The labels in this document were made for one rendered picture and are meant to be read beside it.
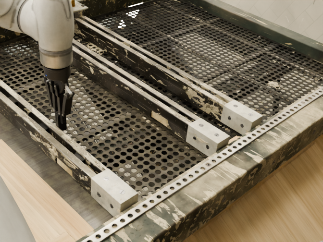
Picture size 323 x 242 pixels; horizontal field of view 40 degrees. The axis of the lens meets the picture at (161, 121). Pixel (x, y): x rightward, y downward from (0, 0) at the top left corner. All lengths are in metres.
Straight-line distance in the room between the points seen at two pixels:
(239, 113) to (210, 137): 0.18
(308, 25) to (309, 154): 4.71
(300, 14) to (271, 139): 5.14
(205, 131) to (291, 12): 5.29
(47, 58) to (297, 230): 1.06
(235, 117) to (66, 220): 0.68
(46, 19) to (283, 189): 1.06
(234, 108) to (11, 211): 1.27
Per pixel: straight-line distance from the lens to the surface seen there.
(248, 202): 1.63
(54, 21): 1.19
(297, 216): 1.75
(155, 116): 1.56
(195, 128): 1.43
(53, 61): 1.25
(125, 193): 1.19
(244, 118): 1.53
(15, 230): 0.34
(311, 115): 1.67
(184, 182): 1.26
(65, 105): 1.33
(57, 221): 1.21
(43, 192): 1.28
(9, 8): 1.26
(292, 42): 2.23
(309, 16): 6.50
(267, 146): 1.46
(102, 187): 1.21
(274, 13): 6.79
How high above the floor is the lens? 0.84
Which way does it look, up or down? 10 degrees up
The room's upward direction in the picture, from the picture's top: 35 degrees counter-clockwise
